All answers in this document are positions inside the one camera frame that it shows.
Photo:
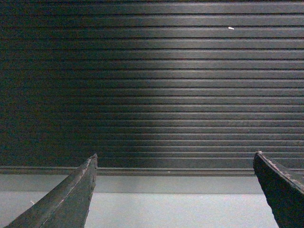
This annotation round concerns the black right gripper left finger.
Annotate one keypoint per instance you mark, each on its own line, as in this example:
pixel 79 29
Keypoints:
pixel 65 206

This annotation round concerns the black checkout counter cabinet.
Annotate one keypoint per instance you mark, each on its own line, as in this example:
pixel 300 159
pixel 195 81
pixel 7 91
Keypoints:
pixel 153 87

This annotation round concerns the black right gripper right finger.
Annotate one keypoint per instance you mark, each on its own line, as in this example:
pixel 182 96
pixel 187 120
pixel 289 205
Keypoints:
pixel 283 189

